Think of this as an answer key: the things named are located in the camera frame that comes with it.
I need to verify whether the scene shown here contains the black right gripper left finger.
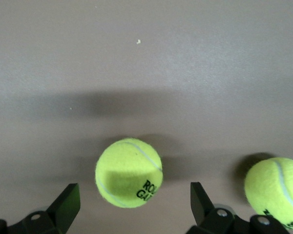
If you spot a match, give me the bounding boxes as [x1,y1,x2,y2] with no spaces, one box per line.
[0,183,81,234]

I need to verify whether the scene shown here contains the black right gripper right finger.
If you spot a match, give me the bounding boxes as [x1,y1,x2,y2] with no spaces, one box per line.
[187,181,290,234]

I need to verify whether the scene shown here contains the yellow-green tennis ball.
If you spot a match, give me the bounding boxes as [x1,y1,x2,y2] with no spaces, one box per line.
[95,138,164,209]
[244,157,293,231]

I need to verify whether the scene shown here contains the brown table mat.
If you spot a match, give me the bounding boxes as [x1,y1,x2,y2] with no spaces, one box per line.
[0,0,293,234]

